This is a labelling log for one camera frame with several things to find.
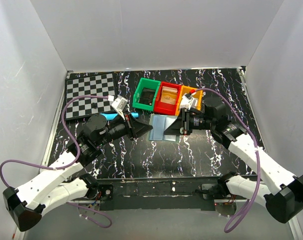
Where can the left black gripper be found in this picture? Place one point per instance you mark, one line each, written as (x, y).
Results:
(131, 127)

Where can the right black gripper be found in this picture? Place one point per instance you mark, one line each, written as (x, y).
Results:
(186, 122)

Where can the green card holder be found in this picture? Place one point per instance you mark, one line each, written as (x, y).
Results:
(159, 124)

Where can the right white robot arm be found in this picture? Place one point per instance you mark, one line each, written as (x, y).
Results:
(277, 189)

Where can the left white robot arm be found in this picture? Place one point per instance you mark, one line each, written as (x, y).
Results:
(28, 203)

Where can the black card in green bin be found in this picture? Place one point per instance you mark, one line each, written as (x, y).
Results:
(147, 96)

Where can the orange card in red bin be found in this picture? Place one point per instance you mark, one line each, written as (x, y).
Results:
(168, 95)

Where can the red plastic bin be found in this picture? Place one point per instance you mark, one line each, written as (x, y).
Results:
(162, 108)

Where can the blue plastic crayon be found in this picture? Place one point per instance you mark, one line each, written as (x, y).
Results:
(111, 116)

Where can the yellow plastic bin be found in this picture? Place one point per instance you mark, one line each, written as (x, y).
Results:
(197, 95)

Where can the green plastic bin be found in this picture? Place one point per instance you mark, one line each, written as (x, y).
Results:
(147, 83)

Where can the checkered chessboard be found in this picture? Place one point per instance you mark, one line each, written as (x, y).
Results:
(85, 84)

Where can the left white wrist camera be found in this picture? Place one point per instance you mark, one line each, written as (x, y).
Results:
(119, 104)

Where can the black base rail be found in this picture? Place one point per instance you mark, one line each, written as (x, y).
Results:
(167, 193)

